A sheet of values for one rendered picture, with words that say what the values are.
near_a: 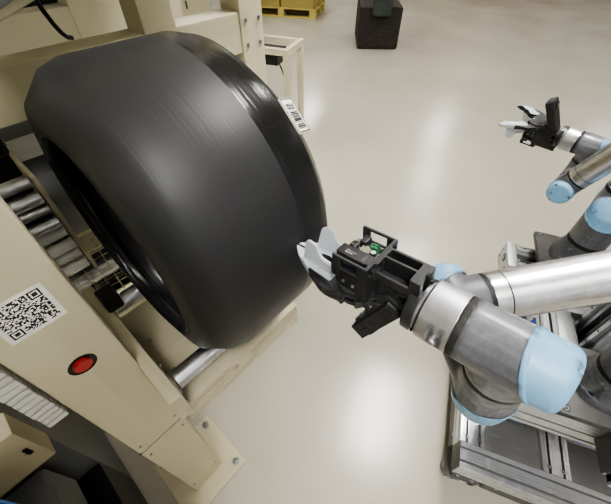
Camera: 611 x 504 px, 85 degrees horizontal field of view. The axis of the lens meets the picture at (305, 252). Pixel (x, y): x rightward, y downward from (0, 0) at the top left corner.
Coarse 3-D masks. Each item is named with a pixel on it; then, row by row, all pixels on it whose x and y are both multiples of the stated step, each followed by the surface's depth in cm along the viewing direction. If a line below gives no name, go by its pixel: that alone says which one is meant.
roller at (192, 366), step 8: (200, 352) 74; (208, 352) 74; (216, 352) 75; (184, 360) 73; (192, 360) 72; (200, 360) 73; (208, 360) 74; (176, 368) 71; (184, 368) 71; (192, 368) 72; (200, 368) 73; (176, 376) 70; (184, 376) 71; (192, 376) 72; (176, 384) 70; (184, 384) 71
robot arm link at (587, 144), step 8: (584, 136) 109; (592, 136) 108; (600, 136) 108; (576, 144) 110; (584, 144) 109; (592, 144) 108; (600, 144) 106; (576, 152) 112; (584, 152) 110; (592, 152) 108; (576, 160) 113
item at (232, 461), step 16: (208, 432) 145; (224, 448) 141; (224, 464) 137; (240, 464) 137; (176, 480) 133; (208, 480) 133; (224, 480) 133; (176, 496) 130; (192, 496) 130; (208, 496) 130
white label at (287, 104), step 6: (282, 102) 50; (288, 102) 52; (288, 108) 51; (294, 108) 52; (288, 114) 50; (294, 114) 52; (300, 114) 53; (294, 120) 51; (300, 120) 52; (294, 126) 51; (300, 126) 52; (306, 126) 53; (300, 132) 51
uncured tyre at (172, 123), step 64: (64, 64) 43; (128, 64) 43; (192, 64) 46; (64, 128) 41; (128, 128) 39; (192, 128) 41; (256, 128) 46; (128, 192) 39; (192, 192) 40; (256, 192) 45; (320, 192) 54; (128, 256) 83; (192, 256) 42; (256, 256) 47; (192, 320) 52; (256, 320) 54
